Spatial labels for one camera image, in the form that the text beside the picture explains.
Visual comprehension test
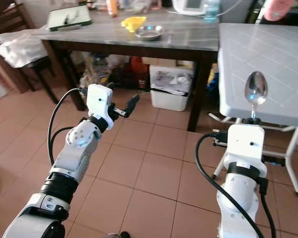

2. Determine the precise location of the silver metal spoon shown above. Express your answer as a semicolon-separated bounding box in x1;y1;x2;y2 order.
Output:
244;71;268;122

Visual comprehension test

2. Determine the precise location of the clear bag of goods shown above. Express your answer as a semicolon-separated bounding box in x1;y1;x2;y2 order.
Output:
84;52;128;95

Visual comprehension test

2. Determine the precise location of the orange plastic canister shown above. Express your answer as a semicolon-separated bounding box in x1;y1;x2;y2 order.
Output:
129;56;150;90

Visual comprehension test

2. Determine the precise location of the white plastic storage box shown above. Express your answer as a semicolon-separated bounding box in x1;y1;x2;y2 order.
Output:
150;64;194;112

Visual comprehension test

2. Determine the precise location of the white plastic folding table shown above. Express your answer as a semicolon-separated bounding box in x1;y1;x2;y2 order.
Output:
211;22;298;197

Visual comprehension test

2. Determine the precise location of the stainless steel bowl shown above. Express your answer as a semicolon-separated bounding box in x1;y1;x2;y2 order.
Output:
135;25;164;41

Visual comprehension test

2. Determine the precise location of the green-rimmed cutting board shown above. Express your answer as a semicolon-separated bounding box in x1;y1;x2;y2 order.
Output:
47;5;93;32

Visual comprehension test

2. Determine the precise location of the orange sauce bottle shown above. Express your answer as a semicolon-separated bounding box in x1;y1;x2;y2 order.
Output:
106;0;118;17

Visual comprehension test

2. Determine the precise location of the grey-top dark wooden table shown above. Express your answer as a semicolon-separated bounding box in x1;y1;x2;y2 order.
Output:
32;9;222;132

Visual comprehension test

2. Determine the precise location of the white plastic bag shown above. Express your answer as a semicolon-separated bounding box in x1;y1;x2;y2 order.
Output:
0;27;51;68

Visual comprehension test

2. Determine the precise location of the brown wooden slat chair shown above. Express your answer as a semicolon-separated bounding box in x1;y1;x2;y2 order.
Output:
0;2;58;101

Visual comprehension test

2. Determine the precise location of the white kitchen cooking machine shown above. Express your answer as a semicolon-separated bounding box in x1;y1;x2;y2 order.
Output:
173;0;212;14

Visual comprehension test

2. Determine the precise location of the blue plastic water bottle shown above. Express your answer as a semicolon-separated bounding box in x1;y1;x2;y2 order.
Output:
204;0;221;22

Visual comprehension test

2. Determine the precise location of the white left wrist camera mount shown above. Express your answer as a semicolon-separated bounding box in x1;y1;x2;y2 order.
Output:
87;83;115;130

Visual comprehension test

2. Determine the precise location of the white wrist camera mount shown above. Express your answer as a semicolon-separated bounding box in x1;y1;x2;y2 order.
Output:
227;124;266;172
87;83;115;130

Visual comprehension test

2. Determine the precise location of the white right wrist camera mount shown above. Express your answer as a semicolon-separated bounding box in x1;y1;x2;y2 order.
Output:
227;124;266;172

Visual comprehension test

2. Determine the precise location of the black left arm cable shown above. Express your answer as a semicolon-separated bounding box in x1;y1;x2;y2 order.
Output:
47;88;89;167

